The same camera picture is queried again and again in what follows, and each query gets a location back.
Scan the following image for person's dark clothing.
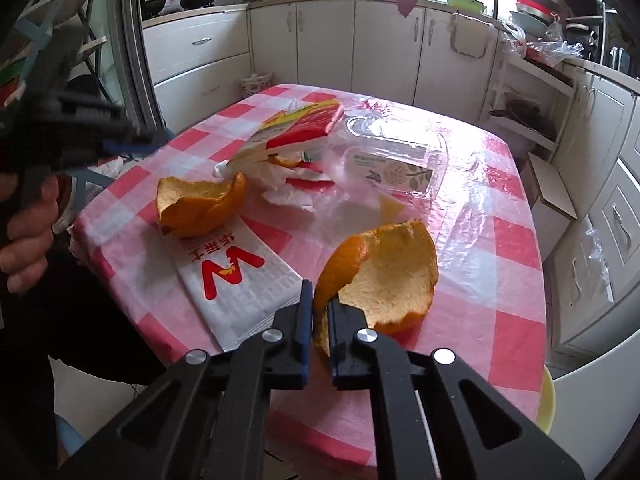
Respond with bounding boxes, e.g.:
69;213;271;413
0;255;168;480

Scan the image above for clear plastic container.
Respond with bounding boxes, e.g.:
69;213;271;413
327;115;451;198

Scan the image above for stack of bowls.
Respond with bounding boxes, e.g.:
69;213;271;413
510;0;563;38

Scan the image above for grey sliding door frame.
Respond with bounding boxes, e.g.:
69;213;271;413
117;0;168;136

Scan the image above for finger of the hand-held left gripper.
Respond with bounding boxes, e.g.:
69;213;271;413
95;110;176;161

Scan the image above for clear bag on drawer handle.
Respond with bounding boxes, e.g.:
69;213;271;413
582;225;613;306

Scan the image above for clear plastic bag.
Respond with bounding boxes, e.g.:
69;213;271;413
530;22;586;68

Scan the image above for white shelf rack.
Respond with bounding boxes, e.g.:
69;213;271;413
482;32;576;161

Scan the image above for white wooden stool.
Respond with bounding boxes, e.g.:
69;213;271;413
520;152;578;261

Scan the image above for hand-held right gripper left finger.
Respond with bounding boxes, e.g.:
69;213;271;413
65;280;315;480

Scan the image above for person's left hand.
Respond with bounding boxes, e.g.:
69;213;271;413
0;172;61;292

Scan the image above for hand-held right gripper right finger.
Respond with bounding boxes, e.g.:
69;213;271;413
327;296;586;480

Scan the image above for green basin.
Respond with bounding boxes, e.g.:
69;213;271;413
446;0;488;15

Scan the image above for cup-shaped orange peel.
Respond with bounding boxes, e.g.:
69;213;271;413
155;171;248;239

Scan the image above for white paper bag red logo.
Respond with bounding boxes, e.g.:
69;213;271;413
160;217;306;353

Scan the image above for red yellow carton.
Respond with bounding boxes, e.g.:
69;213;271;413
227;101;346;171

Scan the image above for black frying pan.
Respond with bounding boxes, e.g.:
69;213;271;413
490;97;558;141

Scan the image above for white drawer cabinet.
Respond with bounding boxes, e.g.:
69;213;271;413
545;57;640;356

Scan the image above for white kitchen base cabinets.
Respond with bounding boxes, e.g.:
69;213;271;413
141;0;506;126

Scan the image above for pink checkered tablecloth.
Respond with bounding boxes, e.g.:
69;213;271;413
70;83;548;468

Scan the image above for yellow basin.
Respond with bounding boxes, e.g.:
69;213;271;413
537;365;557;436

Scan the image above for white red plastic bag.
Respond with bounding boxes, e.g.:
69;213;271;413
502;22;528;58

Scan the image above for large curled orange peel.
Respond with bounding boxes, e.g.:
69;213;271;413
312;220;440;356

